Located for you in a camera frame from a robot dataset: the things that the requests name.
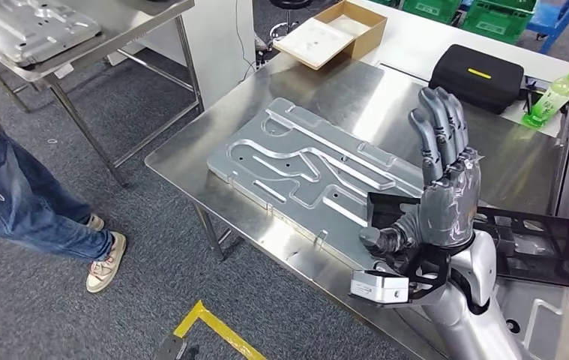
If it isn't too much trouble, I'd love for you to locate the green plastic crate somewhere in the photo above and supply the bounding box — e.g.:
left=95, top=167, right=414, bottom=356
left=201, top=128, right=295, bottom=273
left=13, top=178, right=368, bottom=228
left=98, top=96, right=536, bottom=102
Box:
left=402, top=0, right=464, bottom=25
left=461, top=0, right=538, bottom=45

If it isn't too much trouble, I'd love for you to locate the steel side table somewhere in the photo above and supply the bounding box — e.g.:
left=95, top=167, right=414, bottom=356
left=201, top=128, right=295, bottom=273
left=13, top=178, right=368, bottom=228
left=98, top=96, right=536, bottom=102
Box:
left=0, top=0, right=205, bottom=188

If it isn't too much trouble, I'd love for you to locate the black camera bracket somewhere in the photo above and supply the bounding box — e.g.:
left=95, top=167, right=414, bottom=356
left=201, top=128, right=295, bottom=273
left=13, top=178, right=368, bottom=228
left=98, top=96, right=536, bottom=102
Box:
left=349, top=243, right=453, bottom=309

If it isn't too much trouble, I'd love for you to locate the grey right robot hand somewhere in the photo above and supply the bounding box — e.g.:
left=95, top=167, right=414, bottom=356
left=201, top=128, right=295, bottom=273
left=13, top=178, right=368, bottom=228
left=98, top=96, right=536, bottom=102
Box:
left=358, top=86, right=484, bottom=260

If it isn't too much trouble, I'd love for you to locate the chrome chair base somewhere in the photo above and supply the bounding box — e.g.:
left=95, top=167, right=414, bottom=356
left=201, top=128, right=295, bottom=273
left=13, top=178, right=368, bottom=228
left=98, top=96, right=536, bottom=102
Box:
left=264, top=19, right=298, bottom=56

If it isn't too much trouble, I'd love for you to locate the small grey metal plate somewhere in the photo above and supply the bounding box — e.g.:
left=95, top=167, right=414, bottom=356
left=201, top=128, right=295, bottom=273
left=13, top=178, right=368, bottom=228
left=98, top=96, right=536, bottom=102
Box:
left=0, top=0, right=102, bottom=68

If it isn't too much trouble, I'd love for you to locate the person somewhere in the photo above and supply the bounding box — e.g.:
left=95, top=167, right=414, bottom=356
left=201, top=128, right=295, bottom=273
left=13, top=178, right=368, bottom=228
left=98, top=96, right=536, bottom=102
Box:
left=0, top=82, right=127, bottom=294

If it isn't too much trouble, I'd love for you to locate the dark left robot hand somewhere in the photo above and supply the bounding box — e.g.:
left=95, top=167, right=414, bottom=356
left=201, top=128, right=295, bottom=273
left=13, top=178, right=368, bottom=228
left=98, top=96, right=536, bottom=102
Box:
left=154, top=335, right=201, bottom=360

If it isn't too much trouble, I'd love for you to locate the brown cardboard box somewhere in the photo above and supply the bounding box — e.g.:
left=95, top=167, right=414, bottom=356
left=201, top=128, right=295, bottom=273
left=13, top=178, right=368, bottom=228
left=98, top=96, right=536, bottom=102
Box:
left=313, top=0, right=388, bottom=62

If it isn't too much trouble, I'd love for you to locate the white cabinet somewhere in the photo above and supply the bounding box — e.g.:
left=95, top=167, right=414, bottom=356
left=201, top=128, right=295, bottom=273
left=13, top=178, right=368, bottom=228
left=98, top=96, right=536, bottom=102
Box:
left=107, top=0, right=257, bottom=111

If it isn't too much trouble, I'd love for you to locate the blue metal cart frame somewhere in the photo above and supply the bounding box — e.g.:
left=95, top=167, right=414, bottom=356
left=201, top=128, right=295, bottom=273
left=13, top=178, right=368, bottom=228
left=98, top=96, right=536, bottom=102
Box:
left=527, top=0, right=569, bottom=55

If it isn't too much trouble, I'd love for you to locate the steel workbench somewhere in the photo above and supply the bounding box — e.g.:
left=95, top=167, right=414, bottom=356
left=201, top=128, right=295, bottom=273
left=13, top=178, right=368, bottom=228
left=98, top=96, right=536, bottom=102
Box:
left=144, top=52, right=569, bottom=360

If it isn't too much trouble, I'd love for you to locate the large stamped metal panel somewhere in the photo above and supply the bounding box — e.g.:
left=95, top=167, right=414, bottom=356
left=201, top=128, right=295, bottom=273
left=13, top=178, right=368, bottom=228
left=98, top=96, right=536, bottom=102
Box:
left=207, top=97, right=569, bottom=360

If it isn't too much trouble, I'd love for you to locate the black case with yellow label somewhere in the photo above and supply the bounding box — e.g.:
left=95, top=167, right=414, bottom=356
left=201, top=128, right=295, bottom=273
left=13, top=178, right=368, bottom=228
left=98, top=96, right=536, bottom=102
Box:
left=429, top=43, right=526, bottom=116

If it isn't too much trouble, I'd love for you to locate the thin grey cabinet cable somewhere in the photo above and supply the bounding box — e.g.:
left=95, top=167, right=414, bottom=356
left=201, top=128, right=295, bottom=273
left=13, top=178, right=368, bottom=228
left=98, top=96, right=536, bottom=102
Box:
left=234, top=0, right=258, bottom=82

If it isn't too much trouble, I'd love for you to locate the white table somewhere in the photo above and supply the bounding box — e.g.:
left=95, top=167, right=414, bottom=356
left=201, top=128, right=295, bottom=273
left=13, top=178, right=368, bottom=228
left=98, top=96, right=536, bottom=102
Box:
left=351, top=0, right=569, bottom=139

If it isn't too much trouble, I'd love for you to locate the green plastic bottle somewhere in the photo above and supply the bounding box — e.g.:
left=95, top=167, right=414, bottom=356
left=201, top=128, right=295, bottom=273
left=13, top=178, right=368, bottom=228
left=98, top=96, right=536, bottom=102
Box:
left=522, top=70, right=569, bottom=129

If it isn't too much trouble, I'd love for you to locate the black round ribbed disc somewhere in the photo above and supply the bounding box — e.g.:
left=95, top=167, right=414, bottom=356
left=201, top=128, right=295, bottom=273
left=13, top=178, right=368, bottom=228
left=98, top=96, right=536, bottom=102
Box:
left=269, top=0, right=313, bottom=10

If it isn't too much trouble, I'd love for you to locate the white foam slab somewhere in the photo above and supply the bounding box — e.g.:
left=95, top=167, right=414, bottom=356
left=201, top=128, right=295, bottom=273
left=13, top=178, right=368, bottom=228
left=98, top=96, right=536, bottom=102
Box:
left=273, top=17, right=355, bottom=71

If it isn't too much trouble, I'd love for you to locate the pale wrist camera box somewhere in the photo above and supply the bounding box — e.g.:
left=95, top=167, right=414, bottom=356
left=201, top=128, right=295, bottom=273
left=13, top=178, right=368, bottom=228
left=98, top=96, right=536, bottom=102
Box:
left=351, top=269, right=410, bottom=305

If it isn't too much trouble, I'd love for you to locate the long black plastic part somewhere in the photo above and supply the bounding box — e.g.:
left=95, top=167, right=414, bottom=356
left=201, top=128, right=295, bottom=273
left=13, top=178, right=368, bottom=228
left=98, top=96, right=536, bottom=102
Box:
left=366, top=192, right=569, bottom=293

